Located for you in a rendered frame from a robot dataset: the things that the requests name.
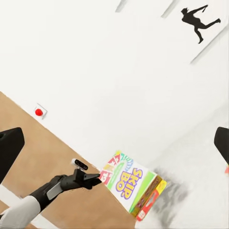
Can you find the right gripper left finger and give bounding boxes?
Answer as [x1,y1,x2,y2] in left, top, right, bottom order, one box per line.
[0,127,25,184]

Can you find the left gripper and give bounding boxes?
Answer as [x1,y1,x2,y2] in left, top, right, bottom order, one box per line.
[67,169,103,190]

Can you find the board game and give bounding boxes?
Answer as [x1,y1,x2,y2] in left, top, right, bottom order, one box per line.
[99,150,167,221]

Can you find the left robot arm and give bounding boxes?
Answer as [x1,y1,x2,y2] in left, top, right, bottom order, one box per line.
[0,158,103,229]

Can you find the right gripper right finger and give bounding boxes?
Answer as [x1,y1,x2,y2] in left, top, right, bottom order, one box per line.
[214,126,229,165]

